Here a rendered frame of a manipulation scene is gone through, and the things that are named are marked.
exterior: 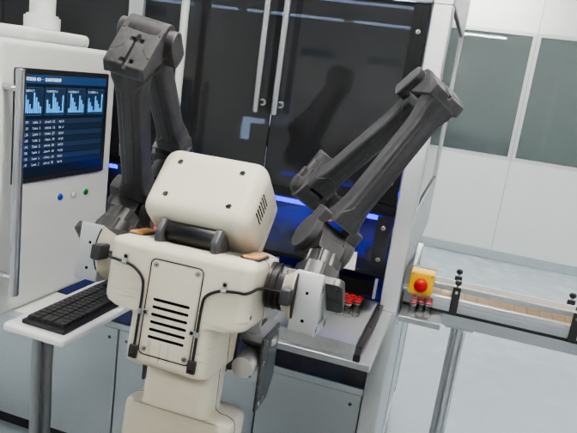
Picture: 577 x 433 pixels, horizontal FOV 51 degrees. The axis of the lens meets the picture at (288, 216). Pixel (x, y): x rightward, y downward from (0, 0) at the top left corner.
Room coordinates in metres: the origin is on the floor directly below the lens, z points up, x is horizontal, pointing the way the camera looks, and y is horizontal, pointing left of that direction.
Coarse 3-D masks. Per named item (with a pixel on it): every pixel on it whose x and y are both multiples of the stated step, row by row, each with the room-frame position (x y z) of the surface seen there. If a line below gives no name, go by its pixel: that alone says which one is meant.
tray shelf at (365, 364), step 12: (384, 312) 1.78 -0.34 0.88; (384, 324) 1.68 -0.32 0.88; (372, 336) 1.58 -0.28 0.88; (276, 348) 1.46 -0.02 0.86; (288, 348) 1.45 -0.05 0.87; (300, 348) 1.45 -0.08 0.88; (312, 348) 1.45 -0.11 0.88; (372, 348) 1.50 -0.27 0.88; (324, 360) 1.43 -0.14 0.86; (336, 360) 1.42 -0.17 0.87; (348, 360) 1.41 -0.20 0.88; (360, 360) 1.42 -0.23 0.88; (372, 360) 1.43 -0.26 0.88
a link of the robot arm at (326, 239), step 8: (328, 224) 1.15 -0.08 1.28; (320, 232) 1.12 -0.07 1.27; (328, 232) 1.13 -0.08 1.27; (336, 232) 1.15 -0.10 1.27; (320, 240) 1.10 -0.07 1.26; (328, 240) 1.11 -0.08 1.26; (336, 240) 1.13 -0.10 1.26; (296, 248) 1.16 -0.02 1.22; (328, 248) 1.10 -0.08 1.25; (336, 248) 1.11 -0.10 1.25
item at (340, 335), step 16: (336, 320) 1.65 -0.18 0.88; (352, 320) 1.67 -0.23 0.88; (368, 320) 1.63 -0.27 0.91; (288, 336) 1.48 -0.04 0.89; (304, 336) 1.47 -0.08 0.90; (320, 336) 1.45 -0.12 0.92; (336, 336) 1.54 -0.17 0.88; (352, 336) 1.56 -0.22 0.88; (336, 352) 1.44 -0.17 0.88; (352, 352) 1.43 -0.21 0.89
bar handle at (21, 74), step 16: (16, 80) 1.51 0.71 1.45; (16, 96) 1.51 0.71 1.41; (16, 112) 1.51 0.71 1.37; (16, 128) 1.51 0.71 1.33; (16, 144) 1.51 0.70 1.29; (16, 160) 1.51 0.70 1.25; (16, 176) 1.51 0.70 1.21; (16, 192) 1.51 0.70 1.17; (16, 208) 1.51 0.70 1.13; (16, 224) 1.51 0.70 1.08; (16, 240) 1.51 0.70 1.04; (16, 256) 1.51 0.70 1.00; (0, 272) 1.53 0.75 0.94; (16, 272) 1.52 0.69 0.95; (16, 288) 1.52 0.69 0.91
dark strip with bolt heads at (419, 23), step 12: (420, 12) 1.81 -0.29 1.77; (420, 24) 1.80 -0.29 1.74; (420, 36) 1.80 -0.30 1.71; (408, 48) 1.81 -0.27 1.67; (420, 48) 1.80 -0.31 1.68; (408, 60) 1.81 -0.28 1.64; (420, 60) 1.80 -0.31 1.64; (408, 72) 1.81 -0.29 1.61; (396, 180) 1.80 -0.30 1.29; (396, 192) 1.80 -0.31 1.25; (384, 228) 1.80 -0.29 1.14
